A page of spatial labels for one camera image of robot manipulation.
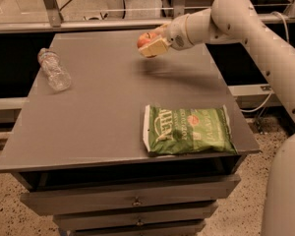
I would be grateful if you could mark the clear plastic water bottle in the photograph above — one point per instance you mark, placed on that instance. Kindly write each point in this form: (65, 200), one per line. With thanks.
(57, 76)

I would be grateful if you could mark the green chip bag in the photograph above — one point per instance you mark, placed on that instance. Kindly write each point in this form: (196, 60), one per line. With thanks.
(183, 131)

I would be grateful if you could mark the metal guard rail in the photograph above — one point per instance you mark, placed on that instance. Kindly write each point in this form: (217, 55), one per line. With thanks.
(70, 15)

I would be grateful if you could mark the grey drawer cabinet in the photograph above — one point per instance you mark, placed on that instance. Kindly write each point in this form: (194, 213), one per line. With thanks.
(80, 153)

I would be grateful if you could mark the red apple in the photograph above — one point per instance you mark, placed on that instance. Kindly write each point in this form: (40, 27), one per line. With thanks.
(145, 38)

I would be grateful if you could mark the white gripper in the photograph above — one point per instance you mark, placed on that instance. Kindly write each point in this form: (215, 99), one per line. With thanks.
(176, 33)

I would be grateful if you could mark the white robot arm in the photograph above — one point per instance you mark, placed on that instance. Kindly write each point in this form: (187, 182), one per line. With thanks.
(237, 21)

